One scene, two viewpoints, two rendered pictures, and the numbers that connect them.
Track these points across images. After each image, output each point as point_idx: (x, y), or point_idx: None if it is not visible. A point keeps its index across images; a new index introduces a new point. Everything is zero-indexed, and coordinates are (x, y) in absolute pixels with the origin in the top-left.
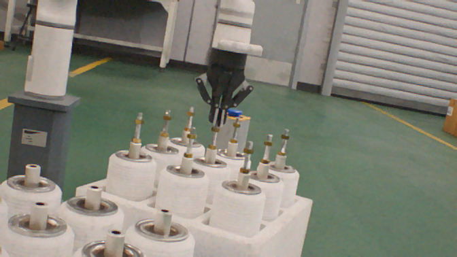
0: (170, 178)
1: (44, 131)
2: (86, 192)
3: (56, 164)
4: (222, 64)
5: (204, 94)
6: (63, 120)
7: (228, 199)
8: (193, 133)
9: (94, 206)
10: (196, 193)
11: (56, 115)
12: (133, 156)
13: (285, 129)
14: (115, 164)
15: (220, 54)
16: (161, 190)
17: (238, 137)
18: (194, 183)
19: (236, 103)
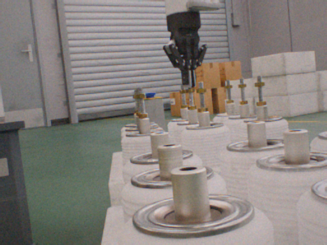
0: (205, 133)
1: (3, 157)
2: (122, 184)
3: (23, 191)
4: (189, 25)
5: (179, 59)
6: (18, 140)
7: (269, 129)
8: (202, 87)
9: (266, 142)
10: (229, 139)
11: (11, 136)
12: (147, 131)
13: (227, 80)
14: (141, 142)
15: (184, 16)
16: (198, 149)
17: (163, 112)
18: (226, 129)
19: (200, 62)
